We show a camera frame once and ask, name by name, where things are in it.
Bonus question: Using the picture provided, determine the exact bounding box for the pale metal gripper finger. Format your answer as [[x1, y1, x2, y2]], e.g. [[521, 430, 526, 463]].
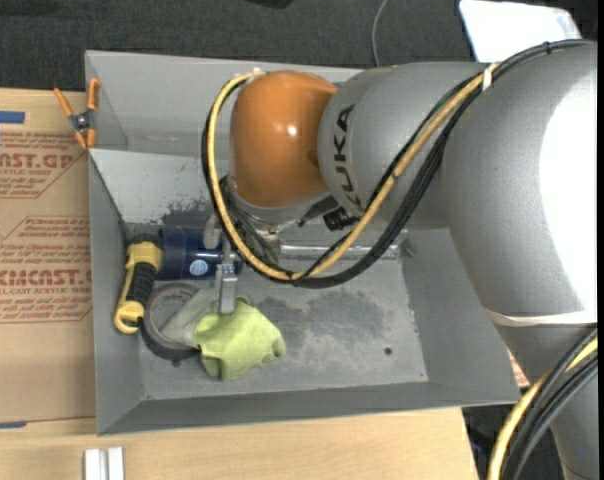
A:
[[204, 215, 223, 249], [214, 263, 239, 315]]

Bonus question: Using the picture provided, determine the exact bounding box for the grey metal bin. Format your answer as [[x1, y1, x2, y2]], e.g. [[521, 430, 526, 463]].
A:
[[84, 50, 523, 437]]

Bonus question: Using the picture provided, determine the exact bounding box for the yellow and black tool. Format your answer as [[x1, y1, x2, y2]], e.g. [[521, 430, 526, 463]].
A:
[[112, 240, 164, 335]]

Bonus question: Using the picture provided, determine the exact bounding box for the dark tape roll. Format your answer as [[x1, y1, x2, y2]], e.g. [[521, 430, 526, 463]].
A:
[[140, 282, 204, 363]]

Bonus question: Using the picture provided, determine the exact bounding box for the dark blue can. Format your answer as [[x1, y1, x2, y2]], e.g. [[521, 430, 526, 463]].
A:
[[155, 225, 244, 282]]

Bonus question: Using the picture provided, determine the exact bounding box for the brown cardboard board red print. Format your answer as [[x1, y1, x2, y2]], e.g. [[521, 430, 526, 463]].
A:
[[0, 86, 99, 427]]

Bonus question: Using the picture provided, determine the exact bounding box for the black cylinder on white bracket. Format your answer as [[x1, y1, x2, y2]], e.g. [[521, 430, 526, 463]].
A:
[[297, 204, 361, 233]]

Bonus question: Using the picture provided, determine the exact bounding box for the yellow-green cloth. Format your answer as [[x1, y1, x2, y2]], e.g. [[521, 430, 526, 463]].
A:
[[193, 296, 288, 382]]

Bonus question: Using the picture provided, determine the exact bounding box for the clear plastic tube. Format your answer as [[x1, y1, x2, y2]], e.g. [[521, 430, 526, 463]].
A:
[[278, 240, 401, 262]]

